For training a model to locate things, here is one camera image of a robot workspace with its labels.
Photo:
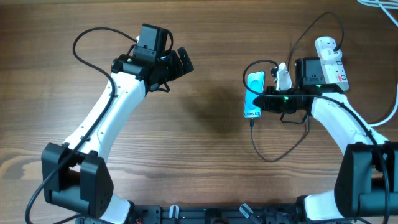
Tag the teal Samsung Galaxy smartphone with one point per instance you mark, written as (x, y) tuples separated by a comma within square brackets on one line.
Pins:
[(255, 82)]

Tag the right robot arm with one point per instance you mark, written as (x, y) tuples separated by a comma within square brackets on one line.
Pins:
[(366, 185)]

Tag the white USB charger plug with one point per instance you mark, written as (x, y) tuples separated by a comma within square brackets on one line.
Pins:
[(328, 55)]

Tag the white power strip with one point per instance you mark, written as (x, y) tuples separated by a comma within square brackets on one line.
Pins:
[(334, 73)]

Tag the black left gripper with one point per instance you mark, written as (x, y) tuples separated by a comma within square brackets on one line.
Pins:
[(178, 70)]

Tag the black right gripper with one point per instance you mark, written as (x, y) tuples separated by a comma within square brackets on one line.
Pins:
[(270, 104)]

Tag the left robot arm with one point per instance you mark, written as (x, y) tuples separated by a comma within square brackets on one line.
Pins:
[(75, 174)]

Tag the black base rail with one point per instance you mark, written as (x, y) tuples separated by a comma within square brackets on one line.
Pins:
[(279, 214)]

